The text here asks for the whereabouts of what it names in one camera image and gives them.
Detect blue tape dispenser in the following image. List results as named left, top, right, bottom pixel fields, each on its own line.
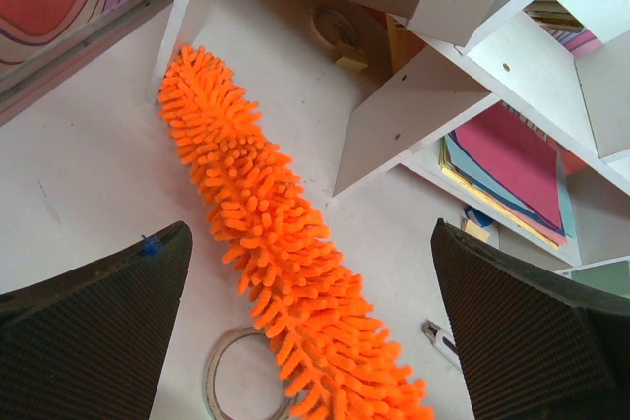
left=464, top=206, right=494, bottom=228

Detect stack of coloured paper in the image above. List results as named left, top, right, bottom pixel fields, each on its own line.
left=438, top=102, right=577, bottom=249

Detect white side shelf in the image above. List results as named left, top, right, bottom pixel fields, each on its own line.
left=145, top=0, right=216, bottom=105

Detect orange microfiber duster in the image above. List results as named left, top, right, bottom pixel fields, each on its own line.
left=158, top=46, right=432, bottom=419

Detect yellow sticky notes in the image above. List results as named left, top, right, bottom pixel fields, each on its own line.
left=461, top=218, right=491, bottom=243

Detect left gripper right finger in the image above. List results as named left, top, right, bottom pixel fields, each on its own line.
left=430, top=220, right=629, bottom=419

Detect yellow sticky pad under shelf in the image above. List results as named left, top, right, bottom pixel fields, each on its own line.
left=335, top=42, right=369, bottom=72

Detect books behind shelf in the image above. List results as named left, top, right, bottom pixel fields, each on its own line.
left=524, top=0, right=603, bottom=59

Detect tape roll under shelf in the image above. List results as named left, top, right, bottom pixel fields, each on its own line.
left=311, top=5, right=358, bottom=49

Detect clear tape roll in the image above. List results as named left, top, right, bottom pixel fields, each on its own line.
left=202, top=328, right=289, bottom=419

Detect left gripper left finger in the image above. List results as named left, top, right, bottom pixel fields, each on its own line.
left=1, top=221, right=193, bottom=419

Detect mint green desk organizer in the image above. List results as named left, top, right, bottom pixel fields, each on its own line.
left=557, top=259, right=630, bottom=298

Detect white wooden bookshelf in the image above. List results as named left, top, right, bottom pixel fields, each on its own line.
left=334, top=0, right=629, bottom=268

